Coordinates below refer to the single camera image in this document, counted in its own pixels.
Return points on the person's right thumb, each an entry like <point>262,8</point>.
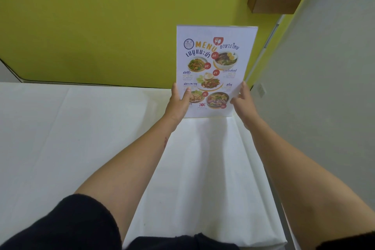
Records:
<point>235,101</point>

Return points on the person's left forearm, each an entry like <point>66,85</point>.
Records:
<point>131,170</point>

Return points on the acrylic menu stand with food pictures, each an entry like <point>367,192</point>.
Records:
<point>214,62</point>

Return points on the white wall socket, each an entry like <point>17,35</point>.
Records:
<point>262,89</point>

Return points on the white wall conduit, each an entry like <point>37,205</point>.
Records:
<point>263,49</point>

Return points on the person's right forearm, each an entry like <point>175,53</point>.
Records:
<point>298,188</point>

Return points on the person's left hand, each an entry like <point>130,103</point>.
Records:
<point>175,109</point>

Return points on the person's right hand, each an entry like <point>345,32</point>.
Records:
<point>246,109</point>

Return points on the white tablecloth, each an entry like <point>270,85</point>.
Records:
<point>58,141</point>

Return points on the black shirt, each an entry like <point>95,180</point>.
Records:
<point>73,223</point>

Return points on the person's left thumb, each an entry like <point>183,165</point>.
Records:
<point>187,95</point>

